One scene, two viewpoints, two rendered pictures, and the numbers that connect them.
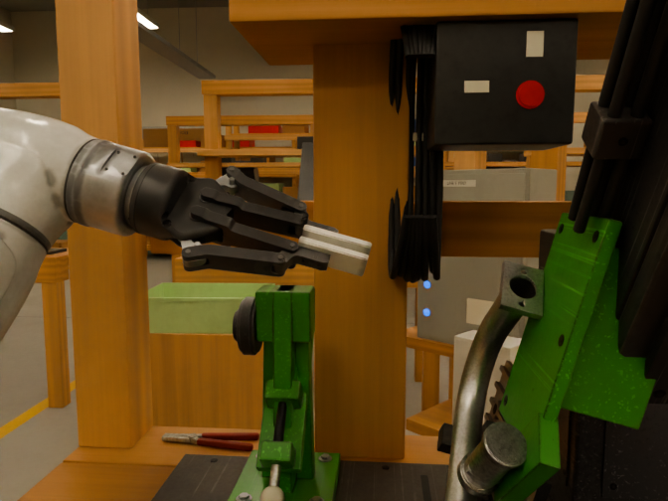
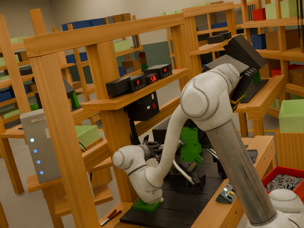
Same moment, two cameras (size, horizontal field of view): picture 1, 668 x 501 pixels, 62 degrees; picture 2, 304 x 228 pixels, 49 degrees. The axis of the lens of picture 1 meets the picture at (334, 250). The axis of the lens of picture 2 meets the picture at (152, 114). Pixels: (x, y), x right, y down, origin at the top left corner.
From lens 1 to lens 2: 1.68 m
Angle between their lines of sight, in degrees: 60
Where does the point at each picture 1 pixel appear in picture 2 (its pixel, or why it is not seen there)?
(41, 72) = not seen: outside the picture
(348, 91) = (118, 114)
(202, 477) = (133, 215)
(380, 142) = (125, 123)
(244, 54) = not seen: outside the picture
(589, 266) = (196, 134)
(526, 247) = (139, 133)
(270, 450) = not seen: hidden behind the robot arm
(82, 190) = (146, 155)
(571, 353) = (197, 145)
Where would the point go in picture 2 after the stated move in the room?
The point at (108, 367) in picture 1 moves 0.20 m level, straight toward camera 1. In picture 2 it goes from (92, 212) to (130, 207)
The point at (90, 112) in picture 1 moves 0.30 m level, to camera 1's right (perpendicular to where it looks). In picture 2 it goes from (73, 143) to (106, 123)
